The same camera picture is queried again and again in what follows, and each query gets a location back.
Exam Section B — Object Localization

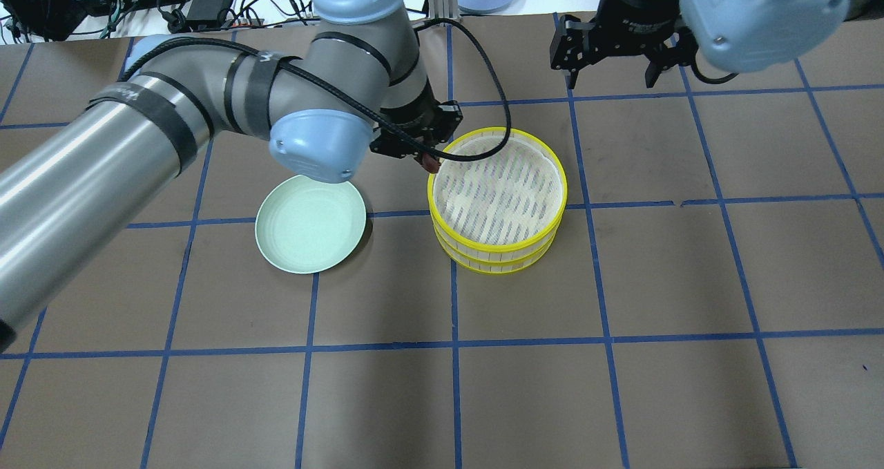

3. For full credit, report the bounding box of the yellow steamer layer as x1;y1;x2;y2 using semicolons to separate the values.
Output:
433;222;561;275
426;128;568;260

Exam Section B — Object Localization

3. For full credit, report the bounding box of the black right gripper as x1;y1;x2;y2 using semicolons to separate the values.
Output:
550;14;699;89

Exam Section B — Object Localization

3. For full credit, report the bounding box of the brown steamed bun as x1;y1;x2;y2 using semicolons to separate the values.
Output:
422;154;440;174

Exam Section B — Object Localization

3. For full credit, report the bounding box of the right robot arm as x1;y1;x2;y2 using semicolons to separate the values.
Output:
549;0;882;88

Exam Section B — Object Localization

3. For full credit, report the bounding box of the light green plate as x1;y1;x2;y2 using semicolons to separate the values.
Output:
253;175;367;274

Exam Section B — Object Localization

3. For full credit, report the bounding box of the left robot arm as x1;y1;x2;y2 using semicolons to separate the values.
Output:
1;0;462;350

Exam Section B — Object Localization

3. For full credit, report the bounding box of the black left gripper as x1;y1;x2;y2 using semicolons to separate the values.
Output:
369;99;462;168

